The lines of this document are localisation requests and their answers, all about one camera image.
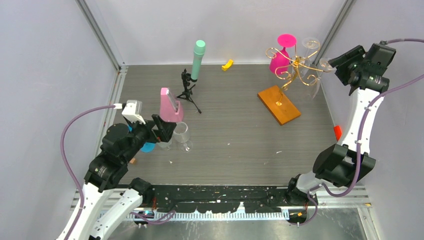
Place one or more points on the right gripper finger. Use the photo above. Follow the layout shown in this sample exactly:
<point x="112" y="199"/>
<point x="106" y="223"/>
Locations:
<point x="348" y="61"/>
<point x="354" y="53"/>

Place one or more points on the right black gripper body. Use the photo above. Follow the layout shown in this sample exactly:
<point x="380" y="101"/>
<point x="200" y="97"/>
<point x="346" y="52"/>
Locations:
<point x="346" y="72"/>

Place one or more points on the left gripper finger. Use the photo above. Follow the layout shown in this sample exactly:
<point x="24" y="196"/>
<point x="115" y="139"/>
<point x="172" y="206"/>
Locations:
<point x="160" y="124"/>
<point x="167" y="135"/>

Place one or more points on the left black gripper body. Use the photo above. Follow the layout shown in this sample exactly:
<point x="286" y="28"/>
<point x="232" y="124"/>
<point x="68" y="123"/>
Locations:
<point x="147" y="134"/>

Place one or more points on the blue wine glass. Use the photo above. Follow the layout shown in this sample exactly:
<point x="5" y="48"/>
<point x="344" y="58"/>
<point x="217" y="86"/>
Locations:
<point x="147" y="145"/>

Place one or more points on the clear ribbed wine glass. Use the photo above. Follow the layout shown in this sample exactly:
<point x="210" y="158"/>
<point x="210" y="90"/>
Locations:
<point x="165" y="145"/>

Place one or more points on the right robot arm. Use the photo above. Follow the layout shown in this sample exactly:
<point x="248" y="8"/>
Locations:
<point x="346" y="162"/>

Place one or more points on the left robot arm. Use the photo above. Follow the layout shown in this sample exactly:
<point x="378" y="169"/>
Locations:
<point x="119" y="146"/>

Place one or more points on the clear flute wine glass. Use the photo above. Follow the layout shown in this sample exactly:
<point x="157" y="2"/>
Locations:
<point x="314" y="77"/>

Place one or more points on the clear tall wine glass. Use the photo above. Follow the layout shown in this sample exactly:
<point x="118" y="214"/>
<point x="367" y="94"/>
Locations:
<point x="308" y="49"/>

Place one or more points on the gold wine glass rack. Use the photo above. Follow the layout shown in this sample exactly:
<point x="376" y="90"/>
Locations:
<point x="293" y="71"/>

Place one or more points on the pink wine glass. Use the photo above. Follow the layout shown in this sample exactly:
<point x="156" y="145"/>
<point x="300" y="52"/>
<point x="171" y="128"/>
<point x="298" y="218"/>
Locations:
<point x="280" y="60"/>

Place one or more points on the orange wooden rack base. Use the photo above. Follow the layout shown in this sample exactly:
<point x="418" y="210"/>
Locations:
<point x="279" y="105"/>

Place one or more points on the pink phone stand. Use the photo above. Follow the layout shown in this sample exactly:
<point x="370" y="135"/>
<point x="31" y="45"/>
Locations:
<point x="166" y="111"/>

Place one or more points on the smartphone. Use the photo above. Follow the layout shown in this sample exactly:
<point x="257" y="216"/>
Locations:
<point x="173" y="101"/>

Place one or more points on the black tripod stand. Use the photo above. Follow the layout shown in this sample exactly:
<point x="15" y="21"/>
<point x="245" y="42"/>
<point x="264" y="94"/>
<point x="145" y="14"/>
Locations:
<point x="188" y="85"/>

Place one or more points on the red object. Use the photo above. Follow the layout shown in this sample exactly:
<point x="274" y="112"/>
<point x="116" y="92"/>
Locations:
<point x="337" y="132"/>

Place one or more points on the yellow banana toy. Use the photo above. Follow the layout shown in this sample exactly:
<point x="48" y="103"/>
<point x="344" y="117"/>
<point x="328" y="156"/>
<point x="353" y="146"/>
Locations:
<point x="228" y="65"/>

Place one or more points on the green microphone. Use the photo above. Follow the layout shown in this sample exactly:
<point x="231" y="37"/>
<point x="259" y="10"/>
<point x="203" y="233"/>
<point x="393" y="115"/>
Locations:
<point x="198" y="53"/>

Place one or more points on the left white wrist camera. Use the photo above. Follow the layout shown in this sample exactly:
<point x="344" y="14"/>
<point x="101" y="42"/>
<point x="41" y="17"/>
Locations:
<point x="131" y="111"/>

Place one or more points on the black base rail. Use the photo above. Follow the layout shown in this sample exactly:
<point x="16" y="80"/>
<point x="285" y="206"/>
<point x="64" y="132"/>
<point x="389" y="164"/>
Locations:
<point x="220" y="199"/>

